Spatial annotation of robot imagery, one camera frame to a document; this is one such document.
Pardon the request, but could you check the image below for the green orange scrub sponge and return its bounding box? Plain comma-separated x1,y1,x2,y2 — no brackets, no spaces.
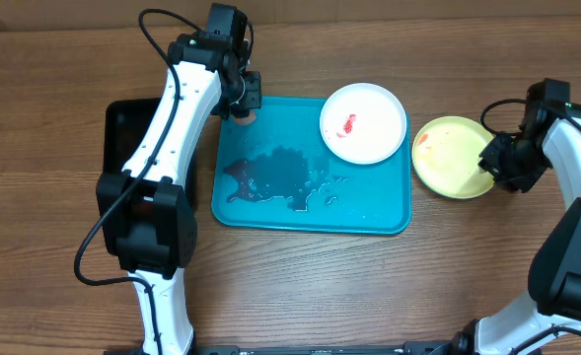
232,111,256,126

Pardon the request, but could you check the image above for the yellow green plate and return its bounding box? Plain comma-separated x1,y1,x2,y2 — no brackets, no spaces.
411,116,494,199

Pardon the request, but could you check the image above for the pink white plate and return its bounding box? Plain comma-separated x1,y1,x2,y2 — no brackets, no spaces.
320,83,408,165

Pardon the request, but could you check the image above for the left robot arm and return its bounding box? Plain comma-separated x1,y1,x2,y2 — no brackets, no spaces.
74,3,262,354

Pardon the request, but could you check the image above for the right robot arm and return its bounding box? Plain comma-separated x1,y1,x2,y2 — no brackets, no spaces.
436,79,581,354

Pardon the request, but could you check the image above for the teal plastic serving tray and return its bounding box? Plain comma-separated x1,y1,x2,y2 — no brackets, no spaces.
211,97,412,235

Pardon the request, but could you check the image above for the black rectangular tray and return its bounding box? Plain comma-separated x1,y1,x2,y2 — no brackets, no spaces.
102,98,197,211

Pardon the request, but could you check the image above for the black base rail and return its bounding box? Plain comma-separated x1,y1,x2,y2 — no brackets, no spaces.
185,341,458,355

